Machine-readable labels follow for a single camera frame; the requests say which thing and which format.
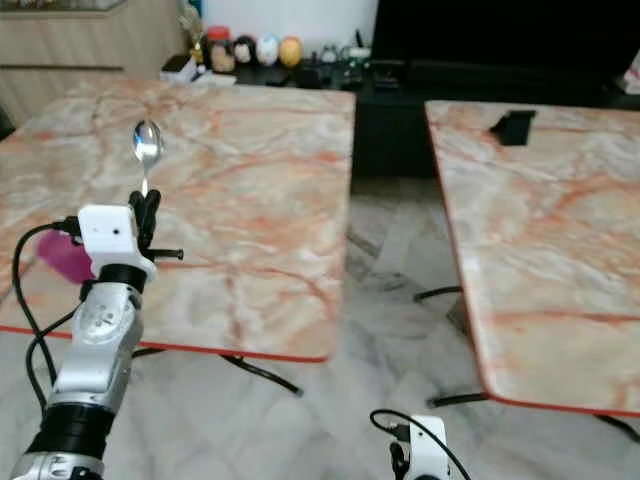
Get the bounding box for silver metal spoon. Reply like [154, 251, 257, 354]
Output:
[132, 119, 165, 196]

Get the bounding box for pink plastic cup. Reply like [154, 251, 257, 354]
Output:
[35, 227, 96, 285]

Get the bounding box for black metal table leg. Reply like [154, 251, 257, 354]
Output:
[427, 391, 493, 408]
[412, 285, 465, 304]
[594, 411, 640, 444]
[218, 351, 304, 397]

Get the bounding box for small white box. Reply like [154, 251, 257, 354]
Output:
[161, 52, 199, 83]

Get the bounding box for red-lidded glass jar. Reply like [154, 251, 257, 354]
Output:
[204, 25, 234, 74]

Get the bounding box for light wooden cabinet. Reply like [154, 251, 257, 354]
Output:
[0, 0, 188, 128]

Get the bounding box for gold trophy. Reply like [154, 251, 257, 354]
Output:
[179, 3, 207, 63]

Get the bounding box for black egg figurine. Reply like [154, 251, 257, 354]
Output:
[232, 35, 258, 67]

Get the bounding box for white egg figurine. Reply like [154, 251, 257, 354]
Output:
[256, 34, 280, 68]

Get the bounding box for yellow egg figurine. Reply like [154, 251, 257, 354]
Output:
[279, 35, 304, 70]

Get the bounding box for green and white figurine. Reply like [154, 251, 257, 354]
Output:
[342, 42, 371, 87]

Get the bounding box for small black box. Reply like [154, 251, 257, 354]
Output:
[492, 109, 539, 148]

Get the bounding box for black television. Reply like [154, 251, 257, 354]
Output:
[370, 0, 640, 79]

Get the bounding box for pink and white packet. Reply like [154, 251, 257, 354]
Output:
[624, 48, 640, 97]

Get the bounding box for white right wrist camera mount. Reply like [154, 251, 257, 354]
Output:
[404, 414, 451, 480]

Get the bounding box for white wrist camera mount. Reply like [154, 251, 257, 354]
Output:
[404, 414, 451, 480]
[77, 204, 158, 283]

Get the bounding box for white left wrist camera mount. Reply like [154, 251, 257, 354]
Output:
[77, 204, 158, 283]

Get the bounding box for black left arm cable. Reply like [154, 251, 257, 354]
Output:
[11, 218, 85, 413]

